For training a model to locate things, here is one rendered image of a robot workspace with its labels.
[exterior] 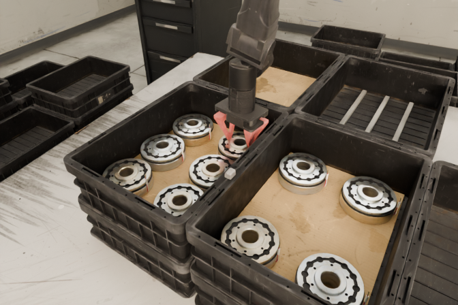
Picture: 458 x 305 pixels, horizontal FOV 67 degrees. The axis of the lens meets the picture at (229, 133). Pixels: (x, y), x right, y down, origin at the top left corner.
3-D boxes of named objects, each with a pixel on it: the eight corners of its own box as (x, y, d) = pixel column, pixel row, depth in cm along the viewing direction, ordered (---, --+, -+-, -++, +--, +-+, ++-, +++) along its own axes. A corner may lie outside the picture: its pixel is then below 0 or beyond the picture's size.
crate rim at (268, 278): (377, 353, 41) (382, 344, 40) (180, 238, 55) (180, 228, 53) (430, 167, 68) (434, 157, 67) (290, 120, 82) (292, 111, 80)
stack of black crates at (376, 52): (369, 97, 243) (386, 33, 217) (361, 117, 222) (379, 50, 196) (313, 84, 259) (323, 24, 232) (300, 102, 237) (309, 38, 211)
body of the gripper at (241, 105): (232, 101, 82) (233, 72, 77) (268, 116, 76) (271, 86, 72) (214, 112, 77) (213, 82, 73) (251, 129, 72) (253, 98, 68)
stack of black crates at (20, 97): (40, 154, 192) (18, 100, 172) (5, 139, 203) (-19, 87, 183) (94, 118, 221) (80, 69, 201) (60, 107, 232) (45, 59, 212)
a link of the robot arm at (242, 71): (223, 60, 68) (250, 66, 66) (239, 48, 73) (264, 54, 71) (223, 91, 72) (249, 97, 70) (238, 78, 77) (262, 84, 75)
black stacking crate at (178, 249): (185, 272, 60) (180, 229, 54) (75, 202, 74) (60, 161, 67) (285, 152, 87) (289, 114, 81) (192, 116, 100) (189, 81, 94)
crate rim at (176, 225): (180, 238, 55) (179, 228, 53) (62, 168, 68) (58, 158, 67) (290, 120, 82) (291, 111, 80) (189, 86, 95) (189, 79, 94)
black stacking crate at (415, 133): (414, 199, 74) (432, 158, 67) (287, 152, 87) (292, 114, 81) (439, 115, 101) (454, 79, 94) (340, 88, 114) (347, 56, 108)
